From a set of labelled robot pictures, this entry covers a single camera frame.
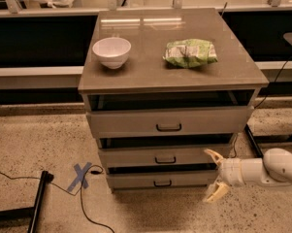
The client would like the black stand leg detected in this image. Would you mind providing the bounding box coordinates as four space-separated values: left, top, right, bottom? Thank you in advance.
244 125 263 158
0 171 53 233

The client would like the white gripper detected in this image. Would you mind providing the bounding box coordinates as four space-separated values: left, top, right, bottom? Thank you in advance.
203 149 243 203

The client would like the grey drawer cabinet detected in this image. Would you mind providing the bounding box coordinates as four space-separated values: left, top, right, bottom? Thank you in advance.
79 9 268 177

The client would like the blue tape cross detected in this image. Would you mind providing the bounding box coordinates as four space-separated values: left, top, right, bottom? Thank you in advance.
67 162 91 192

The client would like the white bowl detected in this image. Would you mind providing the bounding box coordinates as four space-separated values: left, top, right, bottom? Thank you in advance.
92 37 131 69

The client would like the black floor cable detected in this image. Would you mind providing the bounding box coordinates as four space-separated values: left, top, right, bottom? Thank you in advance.
0 164 115 233

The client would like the grey window railing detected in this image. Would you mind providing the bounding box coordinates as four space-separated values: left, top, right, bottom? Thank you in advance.
0 0 292 89

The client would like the green chip bag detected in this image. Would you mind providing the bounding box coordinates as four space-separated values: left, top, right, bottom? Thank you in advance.
163 39 217 69

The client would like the black left stand leg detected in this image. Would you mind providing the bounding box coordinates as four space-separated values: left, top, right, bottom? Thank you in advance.
0 171 53 233

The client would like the grey top drawer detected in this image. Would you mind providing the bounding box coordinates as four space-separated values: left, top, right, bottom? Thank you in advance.
86 106 253 138

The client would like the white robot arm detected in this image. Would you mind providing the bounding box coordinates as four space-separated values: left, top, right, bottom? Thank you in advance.
204 148 292 203

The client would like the grey middle drawer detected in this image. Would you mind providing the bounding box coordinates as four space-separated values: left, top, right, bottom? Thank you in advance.
98 144 232 168

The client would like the grey bottom drawer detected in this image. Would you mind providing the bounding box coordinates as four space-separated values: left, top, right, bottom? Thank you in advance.
107 170 217 189

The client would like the grey drawer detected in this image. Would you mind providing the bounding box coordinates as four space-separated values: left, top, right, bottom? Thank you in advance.
107 170 217 189
86 106 253 138
98 144 232 168

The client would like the black right stand leg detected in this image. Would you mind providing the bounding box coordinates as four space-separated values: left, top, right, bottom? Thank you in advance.
244 125 263 158

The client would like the black right cable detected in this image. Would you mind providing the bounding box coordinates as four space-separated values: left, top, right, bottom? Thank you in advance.
229 50 292 158

